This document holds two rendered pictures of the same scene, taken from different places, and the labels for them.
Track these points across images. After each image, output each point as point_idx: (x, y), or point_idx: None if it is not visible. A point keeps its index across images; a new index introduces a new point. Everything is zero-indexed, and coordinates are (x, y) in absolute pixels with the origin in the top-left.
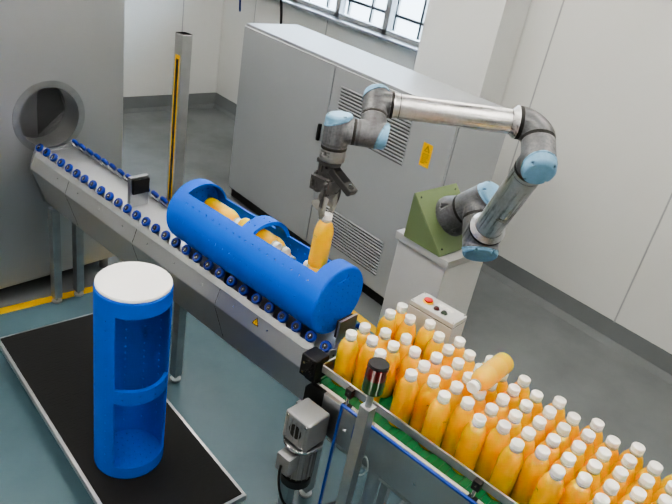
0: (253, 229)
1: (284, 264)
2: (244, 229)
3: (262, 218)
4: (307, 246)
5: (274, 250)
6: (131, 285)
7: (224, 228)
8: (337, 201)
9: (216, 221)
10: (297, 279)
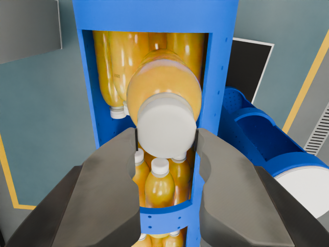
0: (186, 211)
1: (215, 111)
2: (192, 216)
3: (153, 227)
4: (96, 146)
5: None
6: (309, 194)
7: (199, 229)
8: (78, 174)
9: (195, 244)
10: (226, 63)
